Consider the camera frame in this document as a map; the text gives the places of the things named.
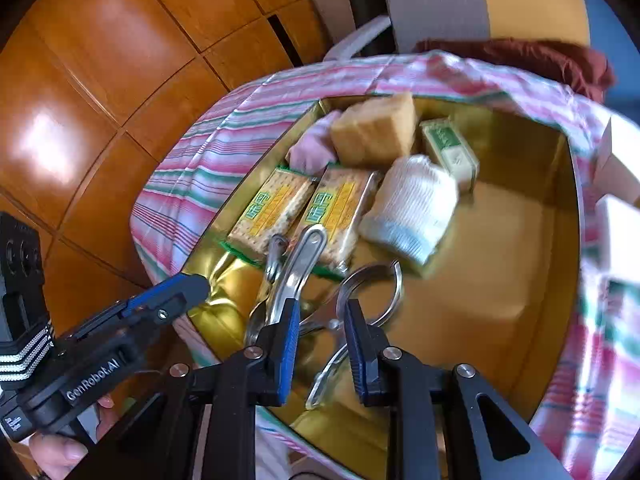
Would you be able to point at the yellow cracker packet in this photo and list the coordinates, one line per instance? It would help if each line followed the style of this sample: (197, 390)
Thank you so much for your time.
(335, 205)
(270, 207)

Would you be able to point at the person's left hand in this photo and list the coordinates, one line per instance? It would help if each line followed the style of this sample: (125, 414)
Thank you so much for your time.
(55, 452)

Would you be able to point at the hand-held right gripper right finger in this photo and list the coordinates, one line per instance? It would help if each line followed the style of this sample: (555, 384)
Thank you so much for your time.
(356, 352)

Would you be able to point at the silver metal tool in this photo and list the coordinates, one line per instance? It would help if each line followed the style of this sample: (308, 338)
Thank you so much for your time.
(305, 250)

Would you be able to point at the yellow sponge block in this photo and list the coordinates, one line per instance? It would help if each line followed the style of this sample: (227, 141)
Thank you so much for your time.
(375, 130)

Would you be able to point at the square gold-lined tin container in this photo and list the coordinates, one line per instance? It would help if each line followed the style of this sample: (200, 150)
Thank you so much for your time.
(500, 260)

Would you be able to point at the rolled white sock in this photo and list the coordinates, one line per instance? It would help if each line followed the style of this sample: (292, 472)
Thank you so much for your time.
(410, 210)

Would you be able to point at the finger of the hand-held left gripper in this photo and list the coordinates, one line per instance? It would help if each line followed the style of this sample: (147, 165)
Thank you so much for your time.
(170, 292)

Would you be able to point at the striped pink green tablecloth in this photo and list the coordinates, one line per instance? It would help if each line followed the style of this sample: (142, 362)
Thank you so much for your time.
(200, 150)

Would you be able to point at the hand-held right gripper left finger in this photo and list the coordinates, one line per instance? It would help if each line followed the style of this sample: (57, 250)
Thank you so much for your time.
(290, 352)

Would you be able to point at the white cardboard box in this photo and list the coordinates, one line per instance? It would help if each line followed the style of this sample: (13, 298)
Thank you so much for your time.
(620, 160)

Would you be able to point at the dark red cloth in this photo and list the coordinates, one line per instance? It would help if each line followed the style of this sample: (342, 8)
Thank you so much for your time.
(550, 60)

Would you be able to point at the green and white box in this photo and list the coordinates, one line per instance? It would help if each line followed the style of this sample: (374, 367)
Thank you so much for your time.
(450, 152)

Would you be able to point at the rolled pink sock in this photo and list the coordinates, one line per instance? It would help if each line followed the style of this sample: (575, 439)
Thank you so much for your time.
(312, 152)

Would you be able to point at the wooden panel cabinet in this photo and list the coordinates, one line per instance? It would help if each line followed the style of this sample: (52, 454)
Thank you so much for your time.
(100, 60)

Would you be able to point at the grey yellow blue chair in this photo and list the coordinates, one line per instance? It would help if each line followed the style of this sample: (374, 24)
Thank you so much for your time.
(435, 0)

